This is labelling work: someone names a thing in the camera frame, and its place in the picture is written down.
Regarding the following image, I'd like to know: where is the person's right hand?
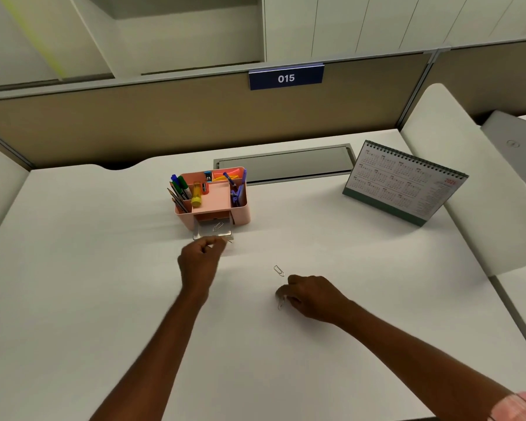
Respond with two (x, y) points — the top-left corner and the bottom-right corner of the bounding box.
(275, 274), (356, 326)

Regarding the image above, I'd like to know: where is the person's left hand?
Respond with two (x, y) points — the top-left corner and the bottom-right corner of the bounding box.
(177, 235), (228, 304)

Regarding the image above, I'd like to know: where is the grey pencil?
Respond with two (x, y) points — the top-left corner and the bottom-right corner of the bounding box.
(169, 189), (189, 214)
(166, 187), (186, 214)

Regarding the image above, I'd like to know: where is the pink desk organizer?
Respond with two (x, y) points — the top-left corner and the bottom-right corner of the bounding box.
(171, 166), (251, 232)

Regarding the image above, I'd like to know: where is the green spiral desk calendar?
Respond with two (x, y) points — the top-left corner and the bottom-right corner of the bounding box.
(342, 140), (469, 227)

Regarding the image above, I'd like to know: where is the person's left forearm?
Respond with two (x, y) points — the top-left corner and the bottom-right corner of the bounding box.
(89, 289), (207, 421)

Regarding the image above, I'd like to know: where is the person's right forearm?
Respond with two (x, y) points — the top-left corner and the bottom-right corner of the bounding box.
(337, 302), (516, 421)

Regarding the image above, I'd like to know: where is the beige partition panel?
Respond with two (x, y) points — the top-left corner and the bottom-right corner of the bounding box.
(0, 54), (435, 171)
(0, 126), (34, 170)
(397, 39), (526, 124)

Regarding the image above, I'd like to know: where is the white side divider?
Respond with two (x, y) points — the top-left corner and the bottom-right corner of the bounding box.
(399, 82), (526, 278)
(0, 137), (30, 255)

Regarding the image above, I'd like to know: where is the blue number sign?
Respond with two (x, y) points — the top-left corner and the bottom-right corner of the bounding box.
(248, 63), (325, 91)

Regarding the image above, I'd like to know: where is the white open shelf unit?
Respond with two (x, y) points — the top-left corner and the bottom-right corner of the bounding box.
(0, 0), (266, 92)

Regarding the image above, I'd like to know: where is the pink plaid sleeve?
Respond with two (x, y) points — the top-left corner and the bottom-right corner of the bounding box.
(486, 392), (526, 421)

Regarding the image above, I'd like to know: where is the silver laptop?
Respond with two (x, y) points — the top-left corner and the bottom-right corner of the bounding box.
(480, 110), (526, 190)

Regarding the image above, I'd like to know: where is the white panelled cabinet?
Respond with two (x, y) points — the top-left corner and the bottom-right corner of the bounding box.
(262, 0), (526, 62)

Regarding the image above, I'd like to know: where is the grey cable tray cover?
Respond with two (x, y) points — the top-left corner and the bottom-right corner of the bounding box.
(213, 143), (357, 185)

